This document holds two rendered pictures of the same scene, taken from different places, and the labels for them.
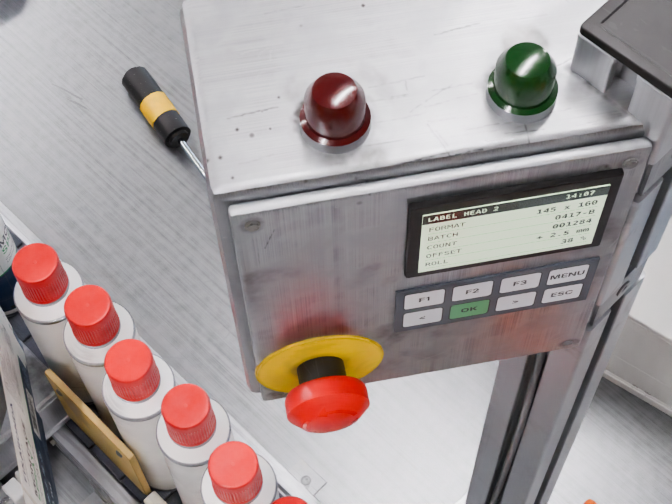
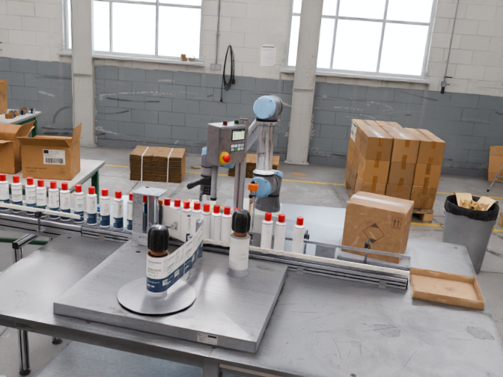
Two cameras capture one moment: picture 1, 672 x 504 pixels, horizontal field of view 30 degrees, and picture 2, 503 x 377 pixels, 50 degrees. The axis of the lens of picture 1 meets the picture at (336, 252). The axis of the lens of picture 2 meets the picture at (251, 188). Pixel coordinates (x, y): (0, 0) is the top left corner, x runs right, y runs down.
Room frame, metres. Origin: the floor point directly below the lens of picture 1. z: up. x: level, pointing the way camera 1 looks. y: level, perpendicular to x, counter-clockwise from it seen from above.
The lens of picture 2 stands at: (-1.94, 1.33, 1.95)
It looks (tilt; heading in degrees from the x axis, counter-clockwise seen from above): 17 degrees down; 326
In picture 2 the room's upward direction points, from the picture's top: 4 degrees clockwise
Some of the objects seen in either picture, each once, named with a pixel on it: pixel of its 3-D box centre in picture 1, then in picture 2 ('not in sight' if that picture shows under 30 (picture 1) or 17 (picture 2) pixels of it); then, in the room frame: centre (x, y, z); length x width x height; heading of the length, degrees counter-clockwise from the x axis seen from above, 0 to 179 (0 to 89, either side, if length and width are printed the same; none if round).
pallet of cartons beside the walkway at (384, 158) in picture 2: not in sight; (389, 167); (2.29, -3.51, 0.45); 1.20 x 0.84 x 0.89; 146
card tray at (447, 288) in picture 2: not in sight; (444, 286); (-0.57, -0.73, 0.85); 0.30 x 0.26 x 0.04; 44
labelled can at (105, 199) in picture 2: not in sight; (105, 207); (0.67, 0.45, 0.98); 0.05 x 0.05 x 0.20
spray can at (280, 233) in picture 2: not in sight; (280, 234); (0.00, -0.19, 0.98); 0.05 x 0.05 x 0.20
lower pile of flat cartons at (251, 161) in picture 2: not in sight; (254, 165); (3.92, -2.71, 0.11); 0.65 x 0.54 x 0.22; 51
